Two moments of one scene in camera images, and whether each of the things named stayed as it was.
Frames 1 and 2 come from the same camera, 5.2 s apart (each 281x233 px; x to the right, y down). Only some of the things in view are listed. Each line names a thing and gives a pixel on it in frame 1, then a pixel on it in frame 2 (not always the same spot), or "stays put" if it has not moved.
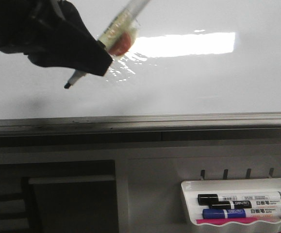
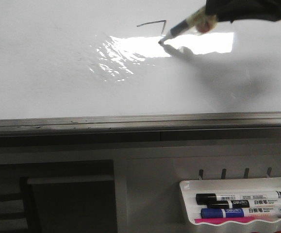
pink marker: (240, 220) stays put
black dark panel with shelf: (65, 197) stays put
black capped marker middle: (251, 204) stays put
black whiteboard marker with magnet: (119, 34) → (202, 21)
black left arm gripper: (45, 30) → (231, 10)
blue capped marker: (213, 213) stays put
